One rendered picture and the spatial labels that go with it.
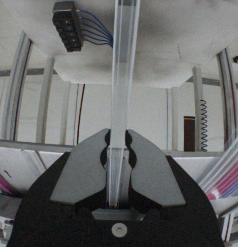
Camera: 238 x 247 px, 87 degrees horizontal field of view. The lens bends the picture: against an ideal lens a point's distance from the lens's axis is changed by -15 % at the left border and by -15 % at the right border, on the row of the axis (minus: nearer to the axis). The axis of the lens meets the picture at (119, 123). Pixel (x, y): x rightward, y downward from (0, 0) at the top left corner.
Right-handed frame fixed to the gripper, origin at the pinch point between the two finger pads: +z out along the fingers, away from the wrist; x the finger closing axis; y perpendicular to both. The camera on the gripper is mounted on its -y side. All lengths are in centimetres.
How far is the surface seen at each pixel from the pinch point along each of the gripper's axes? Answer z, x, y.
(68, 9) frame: 27.3, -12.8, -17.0
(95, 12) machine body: 32.6, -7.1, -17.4
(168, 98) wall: 176, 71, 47
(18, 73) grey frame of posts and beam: 33.1, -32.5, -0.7
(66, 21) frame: 27.3, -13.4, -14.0
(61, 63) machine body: 57, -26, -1
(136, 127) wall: 153, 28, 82
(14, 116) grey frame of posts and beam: 26.4, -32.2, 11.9
